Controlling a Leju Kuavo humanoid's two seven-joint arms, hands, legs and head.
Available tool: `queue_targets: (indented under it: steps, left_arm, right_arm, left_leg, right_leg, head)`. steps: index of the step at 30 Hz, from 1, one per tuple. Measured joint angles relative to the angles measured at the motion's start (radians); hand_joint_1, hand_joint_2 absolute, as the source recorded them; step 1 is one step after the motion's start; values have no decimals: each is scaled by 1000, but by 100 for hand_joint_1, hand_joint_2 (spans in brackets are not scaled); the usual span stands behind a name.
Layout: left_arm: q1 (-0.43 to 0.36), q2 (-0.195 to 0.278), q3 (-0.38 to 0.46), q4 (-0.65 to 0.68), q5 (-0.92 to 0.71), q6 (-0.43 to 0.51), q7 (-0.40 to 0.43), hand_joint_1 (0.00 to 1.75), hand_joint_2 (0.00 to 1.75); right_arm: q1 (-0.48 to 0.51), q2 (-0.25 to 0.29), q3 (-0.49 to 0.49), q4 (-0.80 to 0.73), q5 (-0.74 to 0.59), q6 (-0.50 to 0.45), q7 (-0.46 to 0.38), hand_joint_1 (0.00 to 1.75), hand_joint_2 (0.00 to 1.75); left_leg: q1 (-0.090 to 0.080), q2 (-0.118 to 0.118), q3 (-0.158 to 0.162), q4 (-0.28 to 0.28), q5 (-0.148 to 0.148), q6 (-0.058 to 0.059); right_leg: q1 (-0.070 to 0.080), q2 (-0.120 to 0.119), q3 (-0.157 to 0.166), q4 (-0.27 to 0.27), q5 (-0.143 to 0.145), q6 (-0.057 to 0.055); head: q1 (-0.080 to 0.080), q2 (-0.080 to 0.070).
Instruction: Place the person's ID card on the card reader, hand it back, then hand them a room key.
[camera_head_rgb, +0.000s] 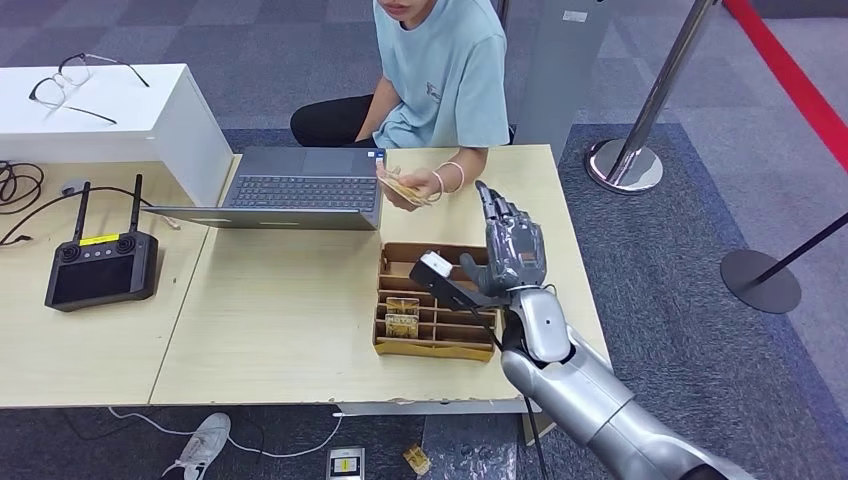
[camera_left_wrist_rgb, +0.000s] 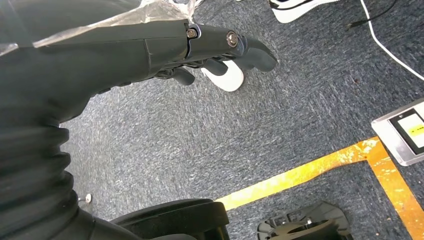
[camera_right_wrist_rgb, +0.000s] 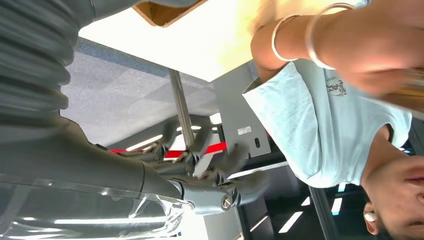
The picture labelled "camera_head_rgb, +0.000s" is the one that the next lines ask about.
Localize chrome stanchion post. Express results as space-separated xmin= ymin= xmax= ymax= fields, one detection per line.
xmin=584 ymin=0 xmax=719 ymax=196

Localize person's left hand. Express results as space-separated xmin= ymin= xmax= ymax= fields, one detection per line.
xmin=378 ymin=166 xmax=444 ymax=213

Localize small device with yellow label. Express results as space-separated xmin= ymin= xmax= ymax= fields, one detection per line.
xmin=325 ymin=447 xmax=366 ymax=480

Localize gold hotel card stack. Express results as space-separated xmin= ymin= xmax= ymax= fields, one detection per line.
xmin=376 ymin=165 xmax=432 ymax=208

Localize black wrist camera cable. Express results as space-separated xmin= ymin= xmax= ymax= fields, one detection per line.
xmin=470 ymin=307 xmax=551 ymax=480

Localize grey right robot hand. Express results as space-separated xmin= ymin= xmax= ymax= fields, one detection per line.
xmin=458 ymin=180 xmax=549 ymax=299

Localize white box shelf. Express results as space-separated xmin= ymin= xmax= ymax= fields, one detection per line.
xmin=0 ymin=63 xmax=236 ymax=207

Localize black-rimmed eyeglasses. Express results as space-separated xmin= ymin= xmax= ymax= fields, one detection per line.
xmin=29 ymin=52 xmax=151 ymax=125

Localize pale wooden desk leg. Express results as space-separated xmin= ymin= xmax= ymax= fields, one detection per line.
xmin=521 ymin=413 xmax=558 ymax=446

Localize white sneaker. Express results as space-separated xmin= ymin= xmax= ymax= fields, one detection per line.
xmin=162 ymin=412 xmax=233 ymax=480

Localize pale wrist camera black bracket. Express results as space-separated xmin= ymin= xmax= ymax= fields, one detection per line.
xmin=409 ymin=250 xmax=511 ymax=313

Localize grey open laptop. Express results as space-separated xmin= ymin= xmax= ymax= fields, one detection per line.
xmin=142 ymin=146 xmax=387 ymax=232

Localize clear bubble wrap sheet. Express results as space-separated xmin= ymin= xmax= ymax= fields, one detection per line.
xmin=423 ymin=413 xmax=521 ymax=480

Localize white floor cable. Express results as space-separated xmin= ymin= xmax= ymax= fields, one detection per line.
xmin=107 ymin=405 xmax=344 ymax=460

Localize long black cable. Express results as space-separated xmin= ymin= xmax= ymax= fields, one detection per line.
xmin=0 ymin=185 xmax=154 ymax=248

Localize black stanchion post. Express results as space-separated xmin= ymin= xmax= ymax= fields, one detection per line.
xmin=719 ymin=211 xmax=848 ymax=315

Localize person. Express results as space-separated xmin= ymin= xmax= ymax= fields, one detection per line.
xmin=290 ymin=0 xmax=511 ymax=213

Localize clear plastic hand cover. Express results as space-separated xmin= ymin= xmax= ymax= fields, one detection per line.
xmin=486 ymin=215 xmax=549 ymax=293

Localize black remote controller with antennas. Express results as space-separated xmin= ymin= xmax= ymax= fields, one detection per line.
xmin=44 ymin=173 xmax=160 ymax=313

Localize black coiled cable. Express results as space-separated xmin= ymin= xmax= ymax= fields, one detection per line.
xmin=0 ymin=161 xmax=46 ymax=215

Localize red barrier belt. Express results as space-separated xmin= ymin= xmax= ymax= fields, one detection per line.
xmin=723 ymin=0 xmax=848 ymax=174

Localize cardboard card organizer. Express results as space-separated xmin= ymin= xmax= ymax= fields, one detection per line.
xmin=372 ymin=241 xmax=498 ymax=364

